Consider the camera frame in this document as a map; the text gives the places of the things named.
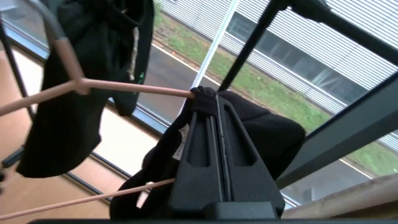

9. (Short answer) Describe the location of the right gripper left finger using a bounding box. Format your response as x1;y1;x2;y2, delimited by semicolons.
167;111;224;218

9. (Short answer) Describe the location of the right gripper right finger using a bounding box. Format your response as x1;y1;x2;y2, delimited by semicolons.
216;95;285;218

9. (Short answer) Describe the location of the black clothes rack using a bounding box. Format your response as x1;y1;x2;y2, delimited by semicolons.
0;0;398;170

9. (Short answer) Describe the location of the pink clothes hanger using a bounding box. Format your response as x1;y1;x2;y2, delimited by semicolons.
0;0;196;222

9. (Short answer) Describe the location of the window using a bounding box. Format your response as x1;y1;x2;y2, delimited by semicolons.
0;0;398;209

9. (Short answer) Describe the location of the beige curtain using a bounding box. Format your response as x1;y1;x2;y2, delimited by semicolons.
281;173;398;219

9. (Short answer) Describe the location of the black garment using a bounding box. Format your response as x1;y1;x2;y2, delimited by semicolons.
109;86;306;219
16;0;155;179

